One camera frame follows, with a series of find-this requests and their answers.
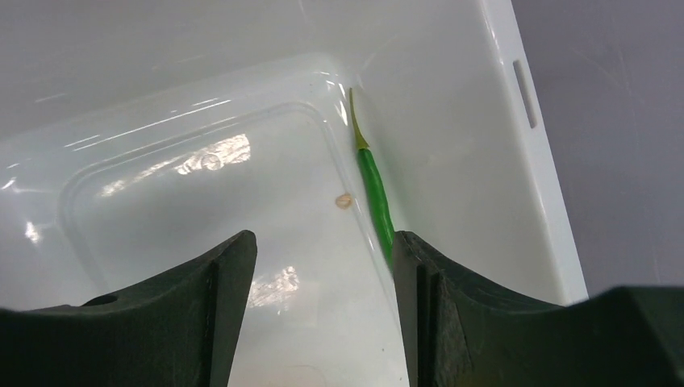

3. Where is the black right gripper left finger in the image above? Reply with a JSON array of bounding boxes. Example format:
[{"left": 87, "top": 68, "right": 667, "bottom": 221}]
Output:
[{"left": 1, "top": 231, "right": 257, "bottom": 386}]

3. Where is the green chili pepper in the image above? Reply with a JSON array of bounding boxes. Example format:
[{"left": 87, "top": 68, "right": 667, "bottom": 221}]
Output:
[{"left": 348, "top": 88, "right": 394, "bottom": 269}]

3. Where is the white plastic bin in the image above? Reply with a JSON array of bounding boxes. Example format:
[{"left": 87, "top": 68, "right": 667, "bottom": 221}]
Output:
[{"left": 1, "top": 1, "right": 587, "bottom": 386}]

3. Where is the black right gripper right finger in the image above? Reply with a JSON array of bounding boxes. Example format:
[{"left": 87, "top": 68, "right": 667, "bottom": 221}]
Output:
[{"left": 393, "top": 231, "right": 683, "bottom": 386}]

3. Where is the small garlic skin flake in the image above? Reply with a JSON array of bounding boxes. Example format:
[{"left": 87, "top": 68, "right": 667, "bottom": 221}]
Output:
[{"left": 335, "top": 193, "right": 354, "bottom": 210}]

